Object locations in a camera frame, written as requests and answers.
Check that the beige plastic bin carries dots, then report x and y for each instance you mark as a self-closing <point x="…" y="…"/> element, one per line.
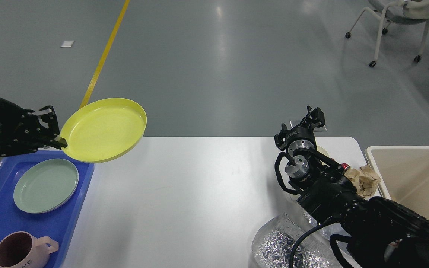
<point x="404" y="172"/>

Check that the crumpled brown paper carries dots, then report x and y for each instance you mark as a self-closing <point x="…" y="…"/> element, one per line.
<point x="364" y="179"/>

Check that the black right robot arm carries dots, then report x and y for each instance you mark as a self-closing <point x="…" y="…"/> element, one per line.
<point x="381" y="233"/>

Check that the crumpled silver foil wrapper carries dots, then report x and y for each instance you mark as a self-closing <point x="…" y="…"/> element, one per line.
<point x="274" y="241"/>

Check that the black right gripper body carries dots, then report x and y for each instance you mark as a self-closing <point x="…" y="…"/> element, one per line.
<point x="299" y="137"/>

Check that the yellow plastic plate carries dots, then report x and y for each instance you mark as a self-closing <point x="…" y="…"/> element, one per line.
<point x="104" y="130"/>

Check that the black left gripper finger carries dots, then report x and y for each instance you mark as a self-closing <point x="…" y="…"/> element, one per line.
<point x="47" y="129"/>
<point x="57" y="143"/>

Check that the white chair top right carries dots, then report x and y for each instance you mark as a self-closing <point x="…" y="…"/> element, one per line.
<point x="402" y="12"/>

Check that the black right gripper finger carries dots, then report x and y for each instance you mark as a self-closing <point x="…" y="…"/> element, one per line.
<point x="279" y="138"/>
<point x="315" y="118"/>

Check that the pink mug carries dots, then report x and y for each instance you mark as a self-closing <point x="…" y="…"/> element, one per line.
<point x="23" y="250"/>

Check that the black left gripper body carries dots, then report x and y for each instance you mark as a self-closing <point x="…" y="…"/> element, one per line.
<point x="16" y="127"/>

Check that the pale green plate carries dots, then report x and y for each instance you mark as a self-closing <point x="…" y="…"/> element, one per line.
<point x="46" y="186"/>

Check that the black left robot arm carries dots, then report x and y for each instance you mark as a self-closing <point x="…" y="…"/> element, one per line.
<point x="24" y="131"/>

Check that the blue plastic tray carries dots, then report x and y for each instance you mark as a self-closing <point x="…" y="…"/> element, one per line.
<point x="58" y="224"/>

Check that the small white cup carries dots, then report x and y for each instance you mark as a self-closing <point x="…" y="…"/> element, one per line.
<point x="323" y="151"/>

